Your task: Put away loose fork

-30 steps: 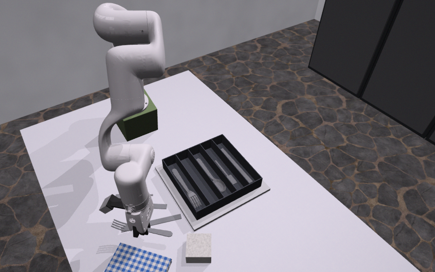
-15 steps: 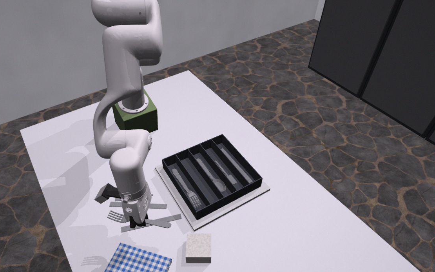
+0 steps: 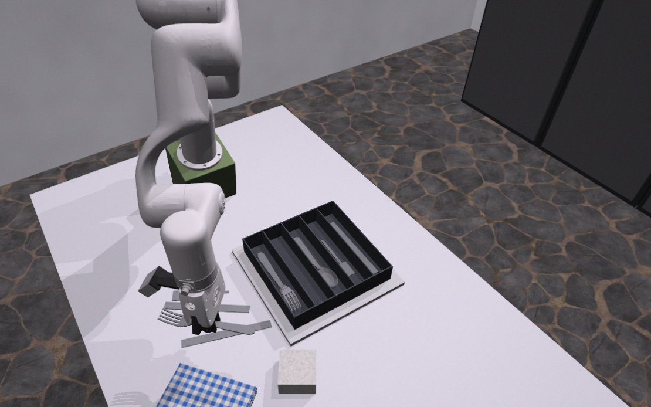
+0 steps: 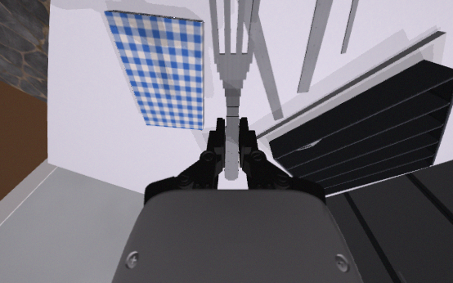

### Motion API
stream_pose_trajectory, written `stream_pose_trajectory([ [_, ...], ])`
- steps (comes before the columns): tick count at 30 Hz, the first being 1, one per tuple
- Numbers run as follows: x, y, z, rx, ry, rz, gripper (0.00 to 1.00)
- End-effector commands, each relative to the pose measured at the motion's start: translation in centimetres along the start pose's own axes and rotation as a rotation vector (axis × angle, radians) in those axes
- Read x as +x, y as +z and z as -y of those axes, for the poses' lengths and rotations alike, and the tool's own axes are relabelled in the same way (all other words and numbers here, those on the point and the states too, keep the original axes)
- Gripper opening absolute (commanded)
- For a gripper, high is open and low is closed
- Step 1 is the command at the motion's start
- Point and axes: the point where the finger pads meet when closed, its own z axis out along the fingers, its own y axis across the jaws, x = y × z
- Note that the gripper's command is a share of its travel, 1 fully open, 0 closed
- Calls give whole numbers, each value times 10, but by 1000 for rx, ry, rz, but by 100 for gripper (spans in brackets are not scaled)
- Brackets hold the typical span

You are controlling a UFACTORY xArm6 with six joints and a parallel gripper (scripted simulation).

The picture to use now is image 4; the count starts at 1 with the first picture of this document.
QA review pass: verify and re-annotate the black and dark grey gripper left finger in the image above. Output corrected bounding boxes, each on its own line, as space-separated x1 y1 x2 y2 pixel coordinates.
144 118 226 205

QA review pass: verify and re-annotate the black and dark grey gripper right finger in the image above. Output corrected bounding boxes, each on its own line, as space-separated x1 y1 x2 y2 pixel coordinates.
239 117 326 204

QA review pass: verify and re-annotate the grey flat bar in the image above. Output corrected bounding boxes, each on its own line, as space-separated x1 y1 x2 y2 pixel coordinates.
244 0 284 121
297 0 333 93

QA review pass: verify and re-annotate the blue and white checkered towel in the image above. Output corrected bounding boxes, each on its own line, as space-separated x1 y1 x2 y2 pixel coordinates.
104 10 204 130

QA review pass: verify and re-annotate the light grey flat square board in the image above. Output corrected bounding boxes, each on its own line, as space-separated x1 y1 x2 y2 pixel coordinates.
256 31 446 159

